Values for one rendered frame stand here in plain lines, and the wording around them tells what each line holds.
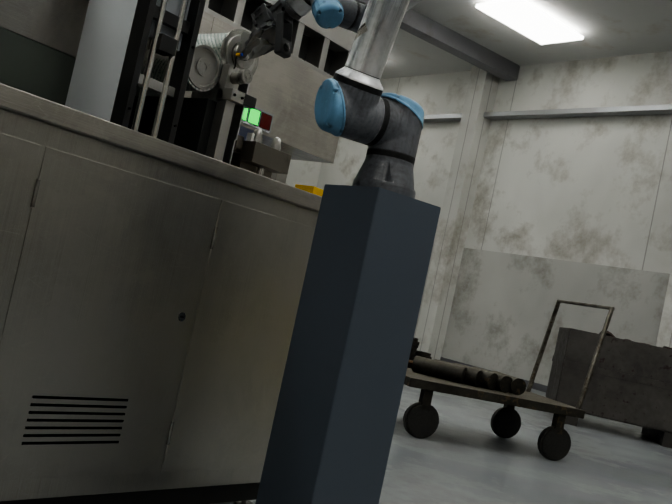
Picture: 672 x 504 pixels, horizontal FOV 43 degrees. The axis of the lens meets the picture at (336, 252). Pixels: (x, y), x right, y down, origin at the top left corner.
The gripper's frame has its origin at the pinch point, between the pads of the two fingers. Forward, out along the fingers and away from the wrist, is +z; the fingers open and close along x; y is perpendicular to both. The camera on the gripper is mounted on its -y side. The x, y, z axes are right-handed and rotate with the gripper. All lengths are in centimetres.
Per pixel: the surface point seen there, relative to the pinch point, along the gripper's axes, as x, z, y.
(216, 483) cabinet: -2, 55, -101
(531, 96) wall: -836, 105, 409
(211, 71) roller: 6.8, 7.5, -1.9
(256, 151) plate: -12.7, 15.2, -17.8
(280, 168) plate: -24.1, 16.5, -19.6
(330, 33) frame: -74, 5, 51
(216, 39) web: 3.9, 4.2, 8.7
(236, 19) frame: -27, 14, 42
